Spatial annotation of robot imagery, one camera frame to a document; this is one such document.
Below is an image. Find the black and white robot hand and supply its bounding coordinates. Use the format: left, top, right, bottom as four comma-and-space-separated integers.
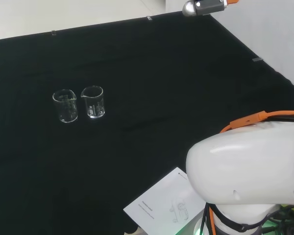
182, 0, 230, 17

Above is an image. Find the clear glass beaker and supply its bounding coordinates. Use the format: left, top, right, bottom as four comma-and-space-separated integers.
80, 85, 106, 119
51, 89, 79, 123

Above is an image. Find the orange cable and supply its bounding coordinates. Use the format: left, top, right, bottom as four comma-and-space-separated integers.
209, 0, 294, 235

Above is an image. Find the black bench cloth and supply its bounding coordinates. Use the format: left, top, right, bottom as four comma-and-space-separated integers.
0, 11, 294, 235

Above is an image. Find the white printed booklet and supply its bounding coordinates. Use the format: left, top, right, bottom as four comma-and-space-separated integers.
123, 167, 206, 232

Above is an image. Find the black cable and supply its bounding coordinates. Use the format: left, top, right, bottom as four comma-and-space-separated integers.
199, 203, 211, 235

